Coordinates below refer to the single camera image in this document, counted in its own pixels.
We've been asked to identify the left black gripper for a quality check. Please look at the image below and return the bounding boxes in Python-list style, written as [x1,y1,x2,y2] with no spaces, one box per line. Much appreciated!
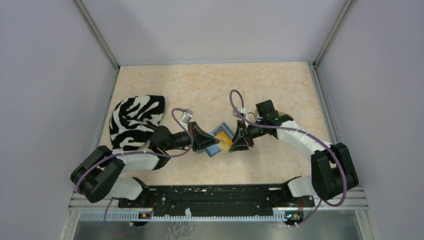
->
[164,120,220,152]

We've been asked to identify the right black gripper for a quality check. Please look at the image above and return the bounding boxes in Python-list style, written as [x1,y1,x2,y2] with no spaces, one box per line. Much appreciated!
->
[228,119,266,153]

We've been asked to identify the yellow credit card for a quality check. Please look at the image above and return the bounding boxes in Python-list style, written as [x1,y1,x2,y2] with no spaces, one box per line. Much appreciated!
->
[215,131,233,153]

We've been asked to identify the blue card holder wallet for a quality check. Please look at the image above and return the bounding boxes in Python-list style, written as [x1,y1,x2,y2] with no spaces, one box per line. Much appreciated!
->
[198,122,236,158]

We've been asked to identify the cream oval card tray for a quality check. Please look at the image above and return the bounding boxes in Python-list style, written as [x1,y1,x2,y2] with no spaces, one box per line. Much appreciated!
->
[278,111,294,121]

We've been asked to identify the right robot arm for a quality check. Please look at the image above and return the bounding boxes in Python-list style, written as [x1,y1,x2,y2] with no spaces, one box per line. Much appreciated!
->
[229,100,359,207]

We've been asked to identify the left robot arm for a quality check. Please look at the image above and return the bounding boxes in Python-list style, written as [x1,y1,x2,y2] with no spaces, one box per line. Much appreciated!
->
[70,121,220,207]

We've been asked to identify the zebra striped cloth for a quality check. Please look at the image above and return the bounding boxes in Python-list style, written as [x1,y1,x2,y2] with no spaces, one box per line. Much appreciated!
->
[108,95,166,151]

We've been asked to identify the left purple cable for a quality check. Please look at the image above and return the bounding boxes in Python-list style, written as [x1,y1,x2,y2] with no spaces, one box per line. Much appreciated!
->
[75,107,195,237]

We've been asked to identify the purple cable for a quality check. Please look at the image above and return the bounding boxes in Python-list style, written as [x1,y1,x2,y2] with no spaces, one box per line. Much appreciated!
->
[229,89,348,229]
[75,107,195,237]

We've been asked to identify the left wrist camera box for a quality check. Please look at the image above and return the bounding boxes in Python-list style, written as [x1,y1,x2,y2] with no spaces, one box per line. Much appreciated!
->
[180,108,194,124]

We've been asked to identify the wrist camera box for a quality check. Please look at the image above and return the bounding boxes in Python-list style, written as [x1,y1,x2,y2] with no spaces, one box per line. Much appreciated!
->
[232,106,247,119]
[180,108,194,124]

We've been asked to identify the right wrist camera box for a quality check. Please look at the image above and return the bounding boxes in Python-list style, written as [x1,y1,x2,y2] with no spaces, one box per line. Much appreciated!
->
[232,106,247,119]

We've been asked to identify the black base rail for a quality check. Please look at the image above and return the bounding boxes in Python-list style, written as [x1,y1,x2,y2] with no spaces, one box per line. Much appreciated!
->
[118,182,315,225]

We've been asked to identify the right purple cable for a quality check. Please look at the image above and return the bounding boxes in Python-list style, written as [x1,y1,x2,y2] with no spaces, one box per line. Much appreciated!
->
[229,89,348,229]

